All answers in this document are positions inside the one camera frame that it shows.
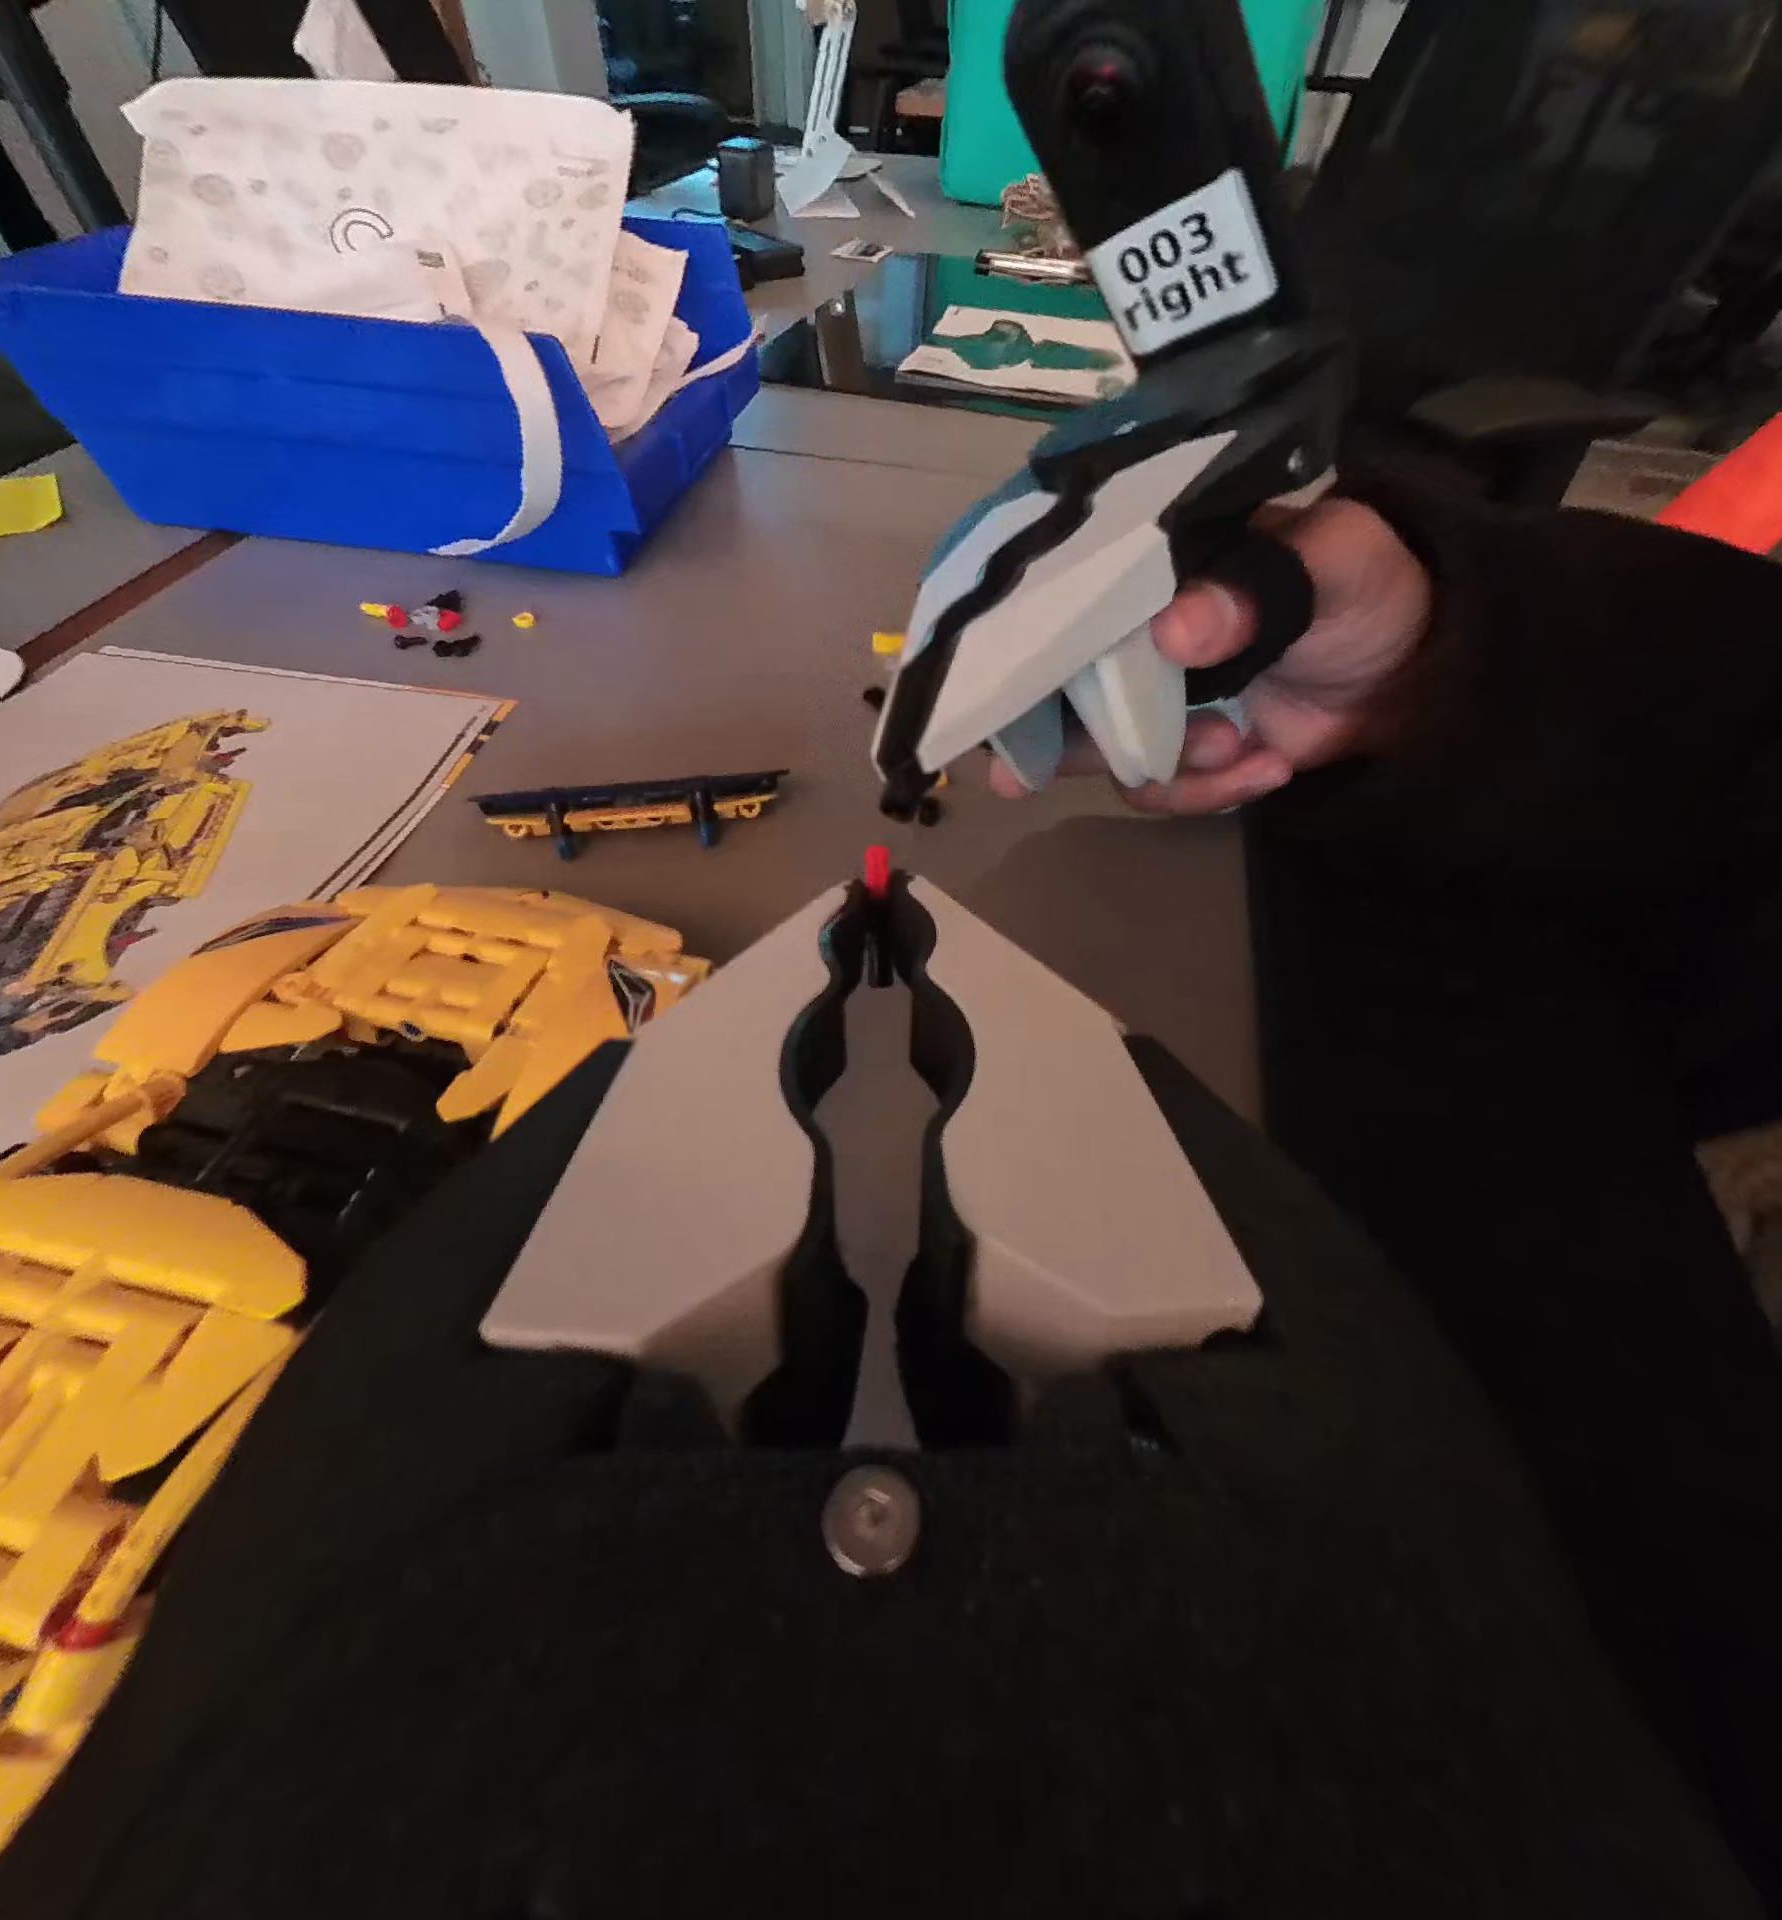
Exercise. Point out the small printed paper sheet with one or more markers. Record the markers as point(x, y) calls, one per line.
point(652, 330)

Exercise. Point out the black office chair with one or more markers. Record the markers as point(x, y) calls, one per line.
point(1583, 180)

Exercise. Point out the blue plastic bin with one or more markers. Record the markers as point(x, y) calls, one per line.
point(306, 419)
point(698, 391)

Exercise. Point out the orange traffic cone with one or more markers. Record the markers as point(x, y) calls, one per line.
point(1759, 465)

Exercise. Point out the person's right hand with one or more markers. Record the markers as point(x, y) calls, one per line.
point(1356, 630)

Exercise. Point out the building instruction booklet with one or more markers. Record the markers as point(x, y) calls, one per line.
point(335, 748)

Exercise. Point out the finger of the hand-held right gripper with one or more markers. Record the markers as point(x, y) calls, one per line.
point(1070, 614)
point(982, 547)

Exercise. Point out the white paper strip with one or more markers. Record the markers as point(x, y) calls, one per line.
point(530, 437)

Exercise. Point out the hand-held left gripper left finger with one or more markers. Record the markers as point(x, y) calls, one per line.
point(652, 1198)

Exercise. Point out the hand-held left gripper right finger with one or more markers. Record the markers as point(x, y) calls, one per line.
point(1100, 1198)

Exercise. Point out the yellow toy brick car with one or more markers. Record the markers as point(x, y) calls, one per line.
point(158, 1350)

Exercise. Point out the large printed paper sheet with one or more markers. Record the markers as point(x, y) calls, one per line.
point(382, 180)

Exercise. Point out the teal plastic board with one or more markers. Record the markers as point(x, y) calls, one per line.
point(982, 90)

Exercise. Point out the cluster of red black bricks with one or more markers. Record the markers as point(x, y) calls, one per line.
point(440, 614)

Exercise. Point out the brown wooden model kit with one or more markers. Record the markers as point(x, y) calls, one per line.
point(1042, 220)

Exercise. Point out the black connector brick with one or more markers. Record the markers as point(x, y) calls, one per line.
point(878, 937)

